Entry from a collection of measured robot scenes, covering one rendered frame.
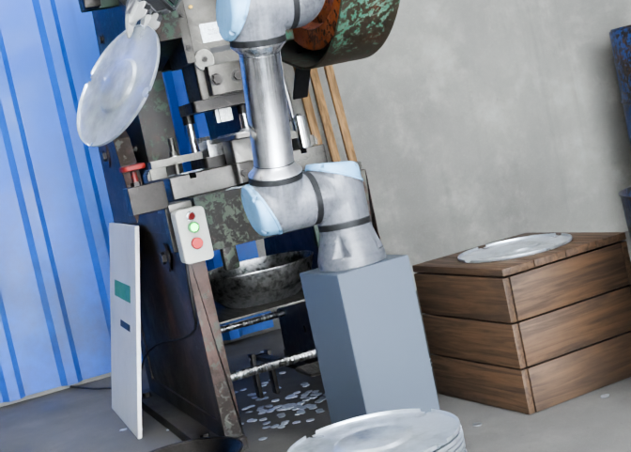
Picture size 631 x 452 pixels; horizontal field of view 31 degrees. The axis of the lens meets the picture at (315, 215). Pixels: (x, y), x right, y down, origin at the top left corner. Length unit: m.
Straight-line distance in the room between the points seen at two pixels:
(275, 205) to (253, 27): 0.37
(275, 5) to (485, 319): 0.95
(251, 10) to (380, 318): 0.70
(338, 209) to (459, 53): 2.47
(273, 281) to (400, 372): 0.71
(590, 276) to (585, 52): 2.45
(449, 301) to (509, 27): 2.28
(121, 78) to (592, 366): 1.30
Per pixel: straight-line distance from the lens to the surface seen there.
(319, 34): 3.27
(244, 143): 3.00
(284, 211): 2.35
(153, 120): 3.30
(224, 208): 2.92
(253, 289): 3.05
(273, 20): 2.28
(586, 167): 5.08
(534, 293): 2.68
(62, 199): 4.20
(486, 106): 4.84
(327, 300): 2.42
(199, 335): 2.88
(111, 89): 2.50
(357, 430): 1.95
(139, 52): 2.48
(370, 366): 2.40
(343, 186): 2.40
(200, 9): 3.11
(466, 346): 2.84
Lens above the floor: 0.78
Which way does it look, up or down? 5 degrees down
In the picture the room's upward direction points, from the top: 12 degrees counter-clockwise
